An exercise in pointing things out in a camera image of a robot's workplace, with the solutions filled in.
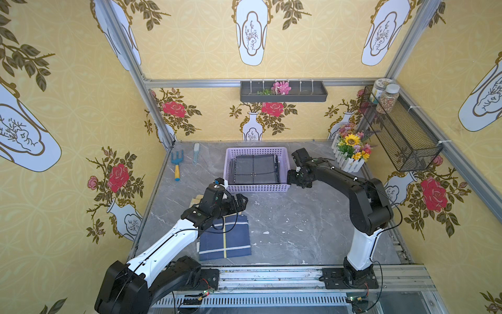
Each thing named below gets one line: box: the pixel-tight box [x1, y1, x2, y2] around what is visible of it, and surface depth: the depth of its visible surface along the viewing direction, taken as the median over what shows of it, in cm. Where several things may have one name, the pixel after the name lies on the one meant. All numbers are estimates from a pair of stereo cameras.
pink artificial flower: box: [271, 80, 292, 95], surface depth 90 cm
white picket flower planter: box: [331, 130, 372, 174], surface depth 99 cm
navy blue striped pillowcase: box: [199, 214, 252, 262], surface depth 83 cm
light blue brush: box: [193, 142, 200, 165], surface depth 119 cm
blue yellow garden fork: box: [170, 149, 184, 182], surface depth 112 cm
